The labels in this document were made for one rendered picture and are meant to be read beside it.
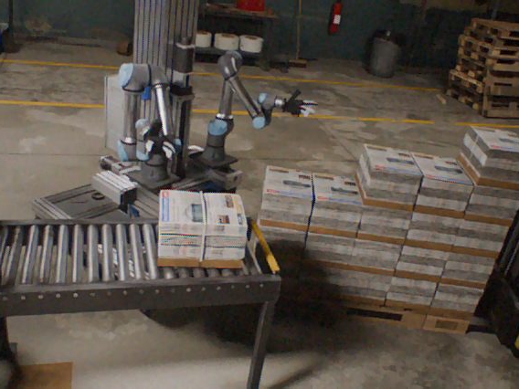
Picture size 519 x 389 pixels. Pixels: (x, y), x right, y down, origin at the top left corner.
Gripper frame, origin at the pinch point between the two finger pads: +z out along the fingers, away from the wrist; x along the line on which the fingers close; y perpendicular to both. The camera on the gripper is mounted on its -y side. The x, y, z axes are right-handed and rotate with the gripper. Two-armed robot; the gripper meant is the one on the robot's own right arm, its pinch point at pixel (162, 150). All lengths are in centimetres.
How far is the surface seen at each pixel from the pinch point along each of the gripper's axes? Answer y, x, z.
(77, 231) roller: 48, 29, -8
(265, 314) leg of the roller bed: 57, -47, 48
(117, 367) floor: 125, 1, 4
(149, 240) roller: 43.9, -0.8, 5.7
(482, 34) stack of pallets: -74, -622, -412
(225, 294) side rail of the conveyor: 47, -25, 45
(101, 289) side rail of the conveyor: 48, 26, 36
